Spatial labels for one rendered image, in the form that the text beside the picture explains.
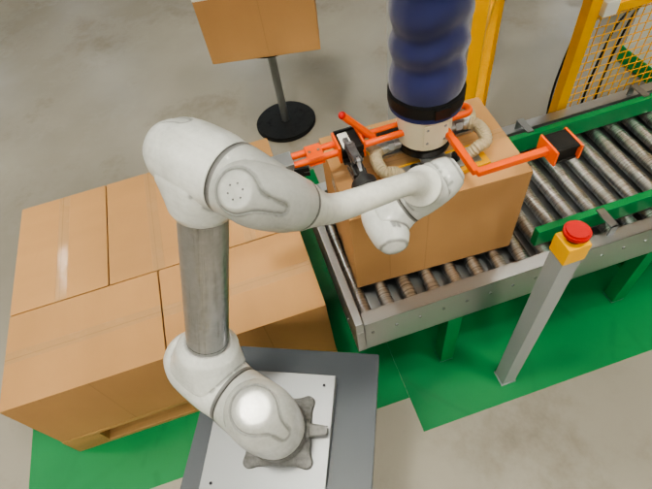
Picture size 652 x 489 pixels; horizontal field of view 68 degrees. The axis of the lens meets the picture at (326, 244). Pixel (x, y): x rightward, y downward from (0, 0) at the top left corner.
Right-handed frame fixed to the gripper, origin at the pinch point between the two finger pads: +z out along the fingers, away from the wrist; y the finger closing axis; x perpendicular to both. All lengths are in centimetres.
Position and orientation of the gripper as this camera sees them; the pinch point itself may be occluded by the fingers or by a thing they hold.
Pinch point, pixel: (344, 146)
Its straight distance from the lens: 151.0
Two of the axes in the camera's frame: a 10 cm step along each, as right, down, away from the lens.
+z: -2.9, -7.6, 5.8
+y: 1.2, 5.8, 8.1
